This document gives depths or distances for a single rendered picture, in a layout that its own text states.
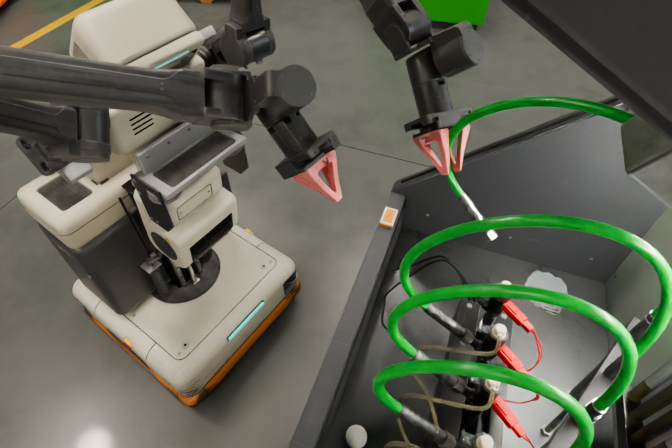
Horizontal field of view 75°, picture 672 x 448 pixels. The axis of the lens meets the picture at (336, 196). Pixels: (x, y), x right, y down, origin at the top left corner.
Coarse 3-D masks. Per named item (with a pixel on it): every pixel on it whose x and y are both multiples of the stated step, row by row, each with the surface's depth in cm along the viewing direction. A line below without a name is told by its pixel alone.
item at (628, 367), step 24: (456, 288) 49; (480, 288) 47; (504, 288) 45; (528, 288) 45; (600, 312) 43; (624, 336) 43; (624, 360) 46; (456, 384) 64; (624, 384) 49; (600, 408) 54
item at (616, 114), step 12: (540, 96) 58; (552, 96) 57; (480, 108) 65; (492, 108) 63; (504, 108) 61; (576, 108) 54; (588, 108) 53; (600, 108) 53; (612, 108) 52; (468, 120) 67; (624, 120) 51; (456, 132) 70; (456, 180) 77; (456, 192) 77
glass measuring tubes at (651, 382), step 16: (640, 384) 72; (656, 384) 68; (624, 400) 74; (640, 400) 74; (656, 400) 66; (624, 416) 73; (640, 416) 70; (656, 416) 69; (624, 432) 71; (640, 432) 68; (656, 432) 65
